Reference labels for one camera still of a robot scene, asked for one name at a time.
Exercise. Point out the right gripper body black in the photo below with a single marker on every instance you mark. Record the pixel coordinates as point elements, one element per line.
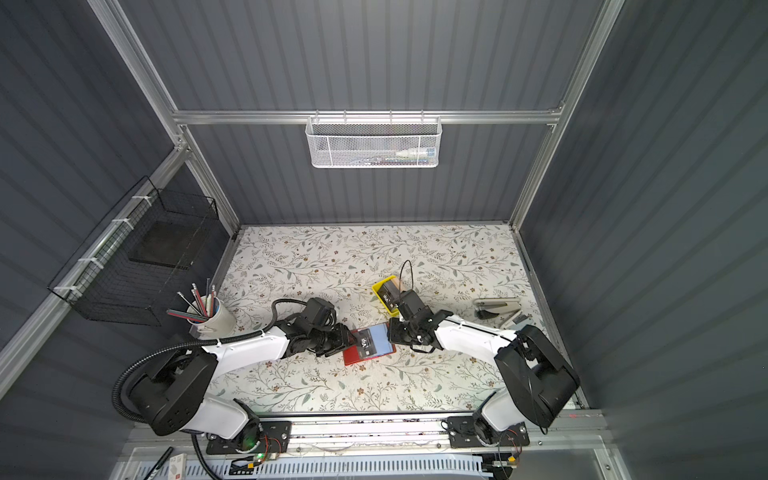
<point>411,335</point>

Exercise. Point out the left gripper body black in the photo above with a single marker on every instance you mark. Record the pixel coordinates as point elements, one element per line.
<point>335,342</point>

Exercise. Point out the black VIP credit card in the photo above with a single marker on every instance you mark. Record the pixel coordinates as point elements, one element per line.
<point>371,344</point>

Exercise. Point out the yellow plastic card tray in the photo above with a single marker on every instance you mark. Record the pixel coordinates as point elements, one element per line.
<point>375,289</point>

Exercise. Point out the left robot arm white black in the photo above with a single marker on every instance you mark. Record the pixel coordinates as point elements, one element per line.
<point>168,389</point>

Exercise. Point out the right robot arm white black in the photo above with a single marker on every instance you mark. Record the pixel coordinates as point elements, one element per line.
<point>537,380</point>

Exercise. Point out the stack of cards in tray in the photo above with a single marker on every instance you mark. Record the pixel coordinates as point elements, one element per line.
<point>390,293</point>

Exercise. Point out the beige stapler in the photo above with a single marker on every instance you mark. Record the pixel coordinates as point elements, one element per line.
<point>489,308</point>

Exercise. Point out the floral table mat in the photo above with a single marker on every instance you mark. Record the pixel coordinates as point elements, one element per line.
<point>275,268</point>

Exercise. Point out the small white grey device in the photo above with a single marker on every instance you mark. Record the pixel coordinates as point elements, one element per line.
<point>516,321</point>

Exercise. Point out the white pen cup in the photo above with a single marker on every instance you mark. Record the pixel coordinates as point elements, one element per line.
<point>202,311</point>

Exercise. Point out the white tube in basket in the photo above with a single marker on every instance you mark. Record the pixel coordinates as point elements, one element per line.
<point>418,153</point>

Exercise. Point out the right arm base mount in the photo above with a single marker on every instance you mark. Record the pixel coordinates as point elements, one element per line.
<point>465,431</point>

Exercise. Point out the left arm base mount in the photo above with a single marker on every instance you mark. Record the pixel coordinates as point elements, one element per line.
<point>267,437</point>

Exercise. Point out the white wire mesh basket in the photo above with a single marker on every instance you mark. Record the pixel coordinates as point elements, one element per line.
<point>348,145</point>

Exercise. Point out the black wire mesh basket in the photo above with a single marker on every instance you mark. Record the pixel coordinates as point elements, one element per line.
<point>135,269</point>

